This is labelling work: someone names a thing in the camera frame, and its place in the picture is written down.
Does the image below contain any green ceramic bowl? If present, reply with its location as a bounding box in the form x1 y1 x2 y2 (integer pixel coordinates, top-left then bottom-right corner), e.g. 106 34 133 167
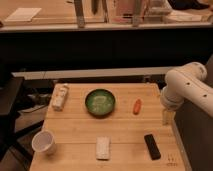
85 89 116 117

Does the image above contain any orange toy carrot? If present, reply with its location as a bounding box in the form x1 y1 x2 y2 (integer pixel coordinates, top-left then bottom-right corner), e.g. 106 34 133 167
133 99 142 115

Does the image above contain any black eraser block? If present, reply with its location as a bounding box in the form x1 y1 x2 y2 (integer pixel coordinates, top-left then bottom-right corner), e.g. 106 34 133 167
144 134 161 160

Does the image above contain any black chair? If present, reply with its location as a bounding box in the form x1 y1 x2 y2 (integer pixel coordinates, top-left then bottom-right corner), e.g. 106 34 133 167
0 77 44 161

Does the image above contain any white sponge block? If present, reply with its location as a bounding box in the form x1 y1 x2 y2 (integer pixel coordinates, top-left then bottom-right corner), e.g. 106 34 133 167
96 137 110 160

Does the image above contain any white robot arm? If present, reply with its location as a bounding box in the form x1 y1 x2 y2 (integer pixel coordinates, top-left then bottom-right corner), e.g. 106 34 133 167
160 62 213 125

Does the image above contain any white paper sheet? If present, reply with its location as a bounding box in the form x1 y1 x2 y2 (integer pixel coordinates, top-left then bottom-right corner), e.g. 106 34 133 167
5 8 41 22

